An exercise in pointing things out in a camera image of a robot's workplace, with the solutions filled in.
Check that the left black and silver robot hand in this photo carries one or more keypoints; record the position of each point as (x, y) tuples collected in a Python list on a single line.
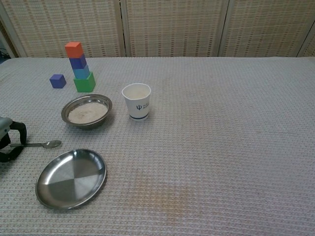
[(3, 126)]

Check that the metal spoon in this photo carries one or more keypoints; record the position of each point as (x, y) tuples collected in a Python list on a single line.
[(51, 144)]

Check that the steel bowl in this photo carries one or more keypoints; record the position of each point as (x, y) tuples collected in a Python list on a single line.
[(86, 126)]

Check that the steel plate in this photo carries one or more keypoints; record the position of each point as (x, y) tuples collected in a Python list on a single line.
[(71, 180)]

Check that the white paper cup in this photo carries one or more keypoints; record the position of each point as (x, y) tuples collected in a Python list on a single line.
[(137, 108)]

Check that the purple foam cube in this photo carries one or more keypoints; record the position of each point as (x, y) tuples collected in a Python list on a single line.
[(57, 81), (76, 63)]

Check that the green foam cube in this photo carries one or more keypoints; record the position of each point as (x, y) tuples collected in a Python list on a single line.
[(83, 84)]

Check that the light blue foam cube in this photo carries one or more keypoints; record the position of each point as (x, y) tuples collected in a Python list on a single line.
[(80, 73)]

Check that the orange foam cube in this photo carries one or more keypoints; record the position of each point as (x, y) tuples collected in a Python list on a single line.
[(73, 50)]

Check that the bamboo folding screen panel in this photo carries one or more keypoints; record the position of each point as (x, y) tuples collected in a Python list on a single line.
[(308, 46), (61, 24), (174, 27), (265, 27)]

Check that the white woven tablecloth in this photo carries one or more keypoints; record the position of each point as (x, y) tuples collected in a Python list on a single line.
[(209, 147)]

